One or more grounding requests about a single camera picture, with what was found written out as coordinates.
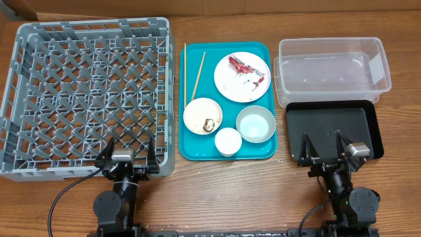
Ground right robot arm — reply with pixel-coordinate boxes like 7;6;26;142
297;130;381;237

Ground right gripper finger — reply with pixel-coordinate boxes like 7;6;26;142
297;132;319;167
335;130;353;155

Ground brown food scrap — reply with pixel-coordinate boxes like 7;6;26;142
203;118;215;133

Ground small white cup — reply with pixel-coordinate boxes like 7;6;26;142
214;128;242;157

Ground red snack wrapper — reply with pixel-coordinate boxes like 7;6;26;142
228;55;266;92

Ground grey plastic dishwasher rack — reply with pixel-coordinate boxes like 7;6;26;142
1;17;175;182

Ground clear plastic waste bin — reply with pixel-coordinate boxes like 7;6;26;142
272;37;392;108

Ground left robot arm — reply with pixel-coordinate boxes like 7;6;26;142
93;138;160;237

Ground pink bowl with rice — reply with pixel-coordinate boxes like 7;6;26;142
182;97;224;136

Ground left wooden chopstick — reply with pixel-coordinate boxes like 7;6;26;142
184;43;187;109

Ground right wooden chopstick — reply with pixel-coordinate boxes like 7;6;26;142
191;51;206;101

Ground black food waste tray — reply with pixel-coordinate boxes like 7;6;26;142
286;100;384;162

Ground white tissue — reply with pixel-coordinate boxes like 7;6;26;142
222;73;260;96

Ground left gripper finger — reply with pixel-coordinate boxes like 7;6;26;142
146;138;160;174
95;138;115;168

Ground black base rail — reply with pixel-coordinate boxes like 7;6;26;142
87;226;381;237

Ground large white round plate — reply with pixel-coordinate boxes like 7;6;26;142
214;51;271;103

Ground wooden chopstick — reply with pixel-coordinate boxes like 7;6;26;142
184;43;187;109
191;51;206;101

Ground grey round bowl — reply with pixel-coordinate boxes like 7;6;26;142
235;105;276;144

